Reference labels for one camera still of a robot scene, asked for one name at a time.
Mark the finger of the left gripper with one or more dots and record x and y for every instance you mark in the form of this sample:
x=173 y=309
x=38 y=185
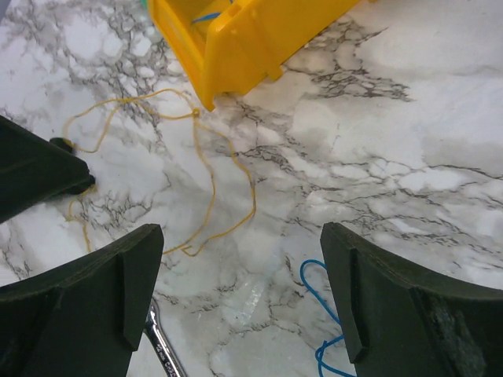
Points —
x=34 y=170

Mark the silver ratchet wrench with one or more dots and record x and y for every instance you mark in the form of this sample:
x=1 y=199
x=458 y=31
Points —
x=164 y=350

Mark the orange plastic bin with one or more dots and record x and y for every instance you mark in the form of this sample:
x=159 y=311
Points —
x=231 y=46

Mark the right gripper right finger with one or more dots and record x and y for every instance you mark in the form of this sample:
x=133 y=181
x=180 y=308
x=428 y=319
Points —
x=401 y=319

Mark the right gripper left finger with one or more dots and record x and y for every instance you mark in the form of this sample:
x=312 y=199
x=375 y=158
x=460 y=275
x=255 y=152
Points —
x=85 y=317

